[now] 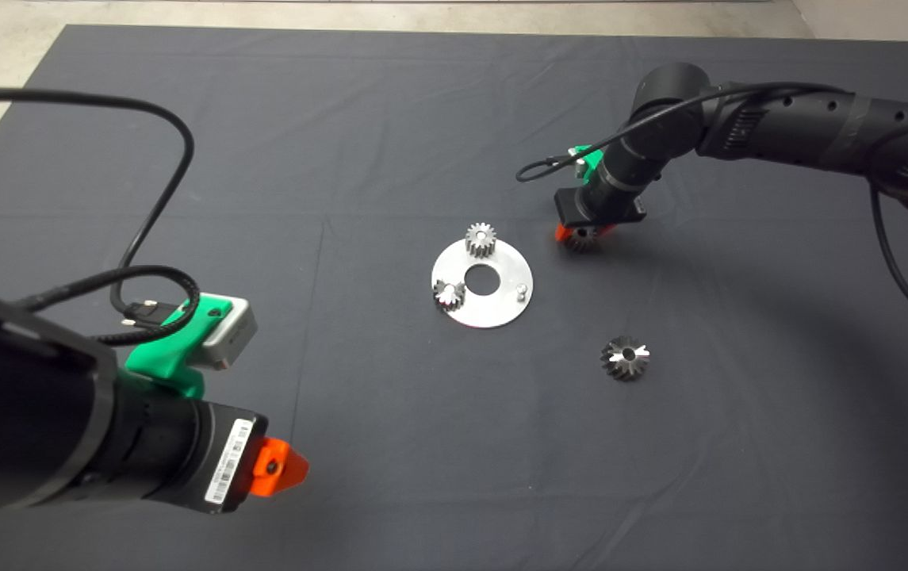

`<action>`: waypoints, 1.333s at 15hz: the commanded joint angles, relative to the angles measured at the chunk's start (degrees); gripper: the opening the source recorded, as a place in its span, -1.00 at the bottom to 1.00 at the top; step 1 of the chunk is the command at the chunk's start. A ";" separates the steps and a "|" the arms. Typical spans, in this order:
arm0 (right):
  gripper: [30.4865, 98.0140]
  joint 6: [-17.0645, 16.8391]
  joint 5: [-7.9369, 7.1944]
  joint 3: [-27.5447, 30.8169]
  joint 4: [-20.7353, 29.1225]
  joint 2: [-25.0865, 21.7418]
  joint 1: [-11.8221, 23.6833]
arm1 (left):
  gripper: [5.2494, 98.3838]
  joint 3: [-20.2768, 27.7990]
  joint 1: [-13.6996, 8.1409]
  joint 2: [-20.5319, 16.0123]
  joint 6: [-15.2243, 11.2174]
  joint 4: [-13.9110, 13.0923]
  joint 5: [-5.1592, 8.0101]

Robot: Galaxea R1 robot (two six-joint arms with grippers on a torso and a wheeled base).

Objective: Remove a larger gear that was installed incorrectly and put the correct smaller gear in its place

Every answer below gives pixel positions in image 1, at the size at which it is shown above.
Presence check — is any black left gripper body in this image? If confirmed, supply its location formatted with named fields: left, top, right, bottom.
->
left=186, top=400, right=268, bottom=514

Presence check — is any small steel bevel gear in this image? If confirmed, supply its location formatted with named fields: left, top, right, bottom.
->
left=433, top=278, right=467, bottom=312

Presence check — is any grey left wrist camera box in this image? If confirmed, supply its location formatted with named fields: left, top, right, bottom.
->
left=200, top=296, right=258, bottom=371

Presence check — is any braided black left arm cable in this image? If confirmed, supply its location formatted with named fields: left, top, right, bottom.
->
left=21, top=266, right=202, bottom=347

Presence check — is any round metal plate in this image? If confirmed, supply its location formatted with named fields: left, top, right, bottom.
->
left=431, top=236, right=534, bottom=329

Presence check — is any dark grey table cloth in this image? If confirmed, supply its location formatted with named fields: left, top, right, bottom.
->
left=0, top=24, right=908, bottom=571

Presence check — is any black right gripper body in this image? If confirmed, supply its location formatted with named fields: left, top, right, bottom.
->
left=554, top=186, right=648, bottom=228

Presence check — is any green left camera mount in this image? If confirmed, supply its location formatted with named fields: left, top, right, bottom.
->
left=126, top=295, right=231, bottom=397

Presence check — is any large steel bevel gear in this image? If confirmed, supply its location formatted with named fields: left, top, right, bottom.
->
left=600, top=335, right=651, bottom=381

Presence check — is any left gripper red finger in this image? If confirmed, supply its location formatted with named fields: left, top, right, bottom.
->
left=251, top=439, right=310, bottom=498

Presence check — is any thin black left camera cable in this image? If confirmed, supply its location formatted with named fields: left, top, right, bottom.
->
left=0, top=89, right=195, bottom=326

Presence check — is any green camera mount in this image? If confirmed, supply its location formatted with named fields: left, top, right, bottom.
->
left=126, top=295, right=231, bottom=397
left=569, top=145, right=607, bottom=181

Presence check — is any small steel spur gear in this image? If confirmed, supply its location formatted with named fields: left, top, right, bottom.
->
left=465, top=222, right=499, bottom=259

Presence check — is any green right camera mount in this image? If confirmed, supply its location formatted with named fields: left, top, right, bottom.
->
left=569, top=145, right=607, bottom=181

